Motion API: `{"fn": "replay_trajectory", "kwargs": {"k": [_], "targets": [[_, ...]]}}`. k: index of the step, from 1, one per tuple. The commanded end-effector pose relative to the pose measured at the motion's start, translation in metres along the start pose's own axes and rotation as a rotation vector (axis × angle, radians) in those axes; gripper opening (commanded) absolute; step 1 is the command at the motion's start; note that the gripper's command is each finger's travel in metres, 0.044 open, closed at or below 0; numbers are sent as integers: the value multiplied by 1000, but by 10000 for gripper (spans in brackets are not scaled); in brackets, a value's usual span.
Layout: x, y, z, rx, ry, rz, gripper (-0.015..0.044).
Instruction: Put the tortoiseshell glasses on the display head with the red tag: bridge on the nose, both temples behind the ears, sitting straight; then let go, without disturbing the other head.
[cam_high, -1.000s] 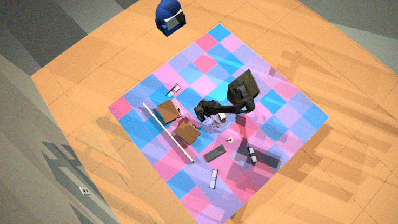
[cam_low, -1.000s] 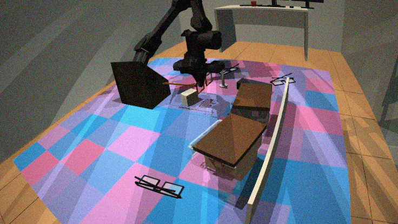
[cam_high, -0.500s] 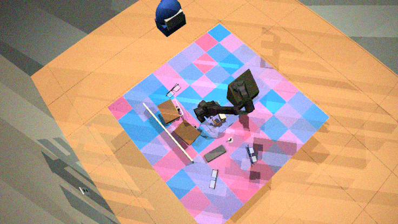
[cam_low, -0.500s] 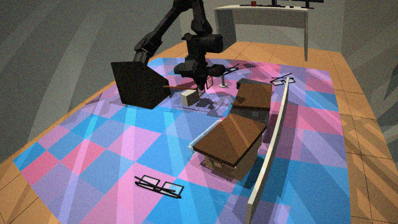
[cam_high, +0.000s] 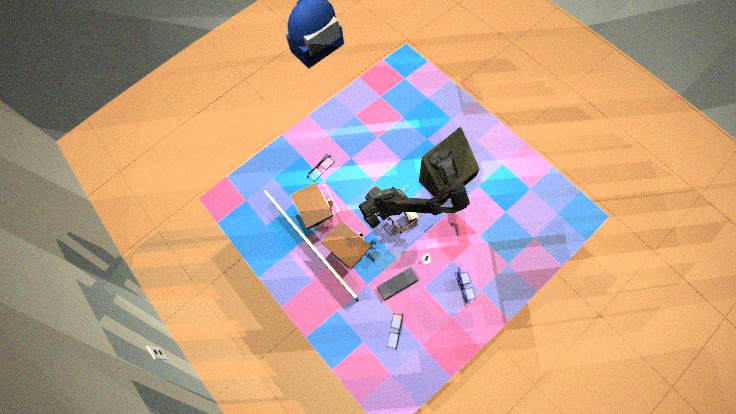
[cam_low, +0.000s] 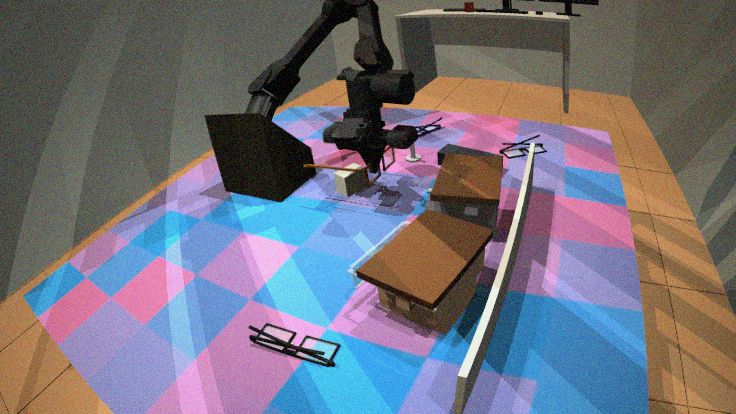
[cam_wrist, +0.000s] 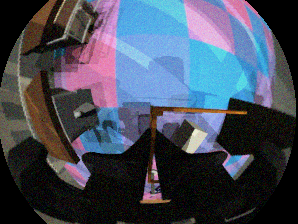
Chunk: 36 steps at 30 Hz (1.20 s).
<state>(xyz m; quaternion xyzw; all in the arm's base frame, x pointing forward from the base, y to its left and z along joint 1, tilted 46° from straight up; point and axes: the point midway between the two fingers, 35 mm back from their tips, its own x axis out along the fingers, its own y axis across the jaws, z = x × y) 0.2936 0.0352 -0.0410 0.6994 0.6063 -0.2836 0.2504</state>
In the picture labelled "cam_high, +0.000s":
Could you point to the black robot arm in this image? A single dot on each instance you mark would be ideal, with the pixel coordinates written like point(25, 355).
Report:
point(389, 202)

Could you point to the black-framed glasses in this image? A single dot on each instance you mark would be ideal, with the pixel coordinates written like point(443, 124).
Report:
point(315, 173)

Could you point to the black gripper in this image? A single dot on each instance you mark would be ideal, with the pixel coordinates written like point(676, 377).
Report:
point(373, 221)

